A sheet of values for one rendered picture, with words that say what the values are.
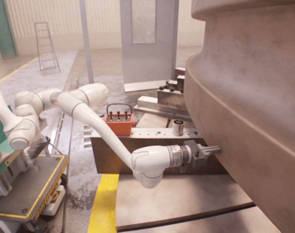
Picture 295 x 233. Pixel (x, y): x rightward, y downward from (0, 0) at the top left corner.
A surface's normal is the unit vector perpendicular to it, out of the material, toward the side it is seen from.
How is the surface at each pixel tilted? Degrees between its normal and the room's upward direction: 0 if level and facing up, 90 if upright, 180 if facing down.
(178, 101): 90
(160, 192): 0
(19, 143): 99
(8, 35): 90
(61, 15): 90
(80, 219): 0
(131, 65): 90
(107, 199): 0
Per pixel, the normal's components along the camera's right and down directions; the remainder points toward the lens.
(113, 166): -0.01, 0.46
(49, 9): 0.31, 0.44
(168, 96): -0.40, 0.43
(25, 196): 0.00, -0.89
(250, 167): -0.97, 0.11
